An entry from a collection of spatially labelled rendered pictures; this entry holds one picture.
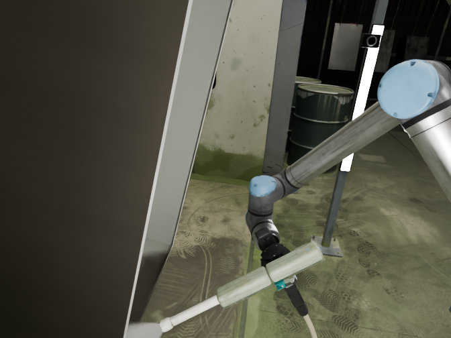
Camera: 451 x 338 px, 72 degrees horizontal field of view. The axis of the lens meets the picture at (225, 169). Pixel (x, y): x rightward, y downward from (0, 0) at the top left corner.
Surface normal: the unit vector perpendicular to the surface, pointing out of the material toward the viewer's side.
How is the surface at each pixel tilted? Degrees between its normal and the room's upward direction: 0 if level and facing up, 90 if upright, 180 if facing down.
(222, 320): 0
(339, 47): 81
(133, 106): 90
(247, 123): 90
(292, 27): 90
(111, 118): 90
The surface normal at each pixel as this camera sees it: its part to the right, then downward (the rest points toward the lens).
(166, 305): 0.06, -0.92
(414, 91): -0.77, 0.12
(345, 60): -0.14, 0.24
